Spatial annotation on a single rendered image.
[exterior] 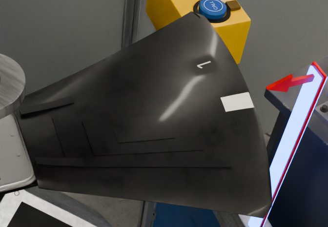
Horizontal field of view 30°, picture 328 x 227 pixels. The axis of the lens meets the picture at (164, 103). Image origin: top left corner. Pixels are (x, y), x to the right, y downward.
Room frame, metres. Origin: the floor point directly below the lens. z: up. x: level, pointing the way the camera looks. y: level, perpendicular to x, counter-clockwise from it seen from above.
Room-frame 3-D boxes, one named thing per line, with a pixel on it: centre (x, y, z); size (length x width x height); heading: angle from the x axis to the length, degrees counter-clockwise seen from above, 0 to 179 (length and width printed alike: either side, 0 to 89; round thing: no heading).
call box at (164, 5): (0.76, -0.03, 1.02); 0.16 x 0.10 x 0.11; 29
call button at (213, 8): (0.72, -0.05, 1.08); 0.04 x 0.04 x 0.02
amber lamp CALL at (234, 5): (0.73, -0.08, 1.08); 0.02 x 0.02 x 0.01; 29
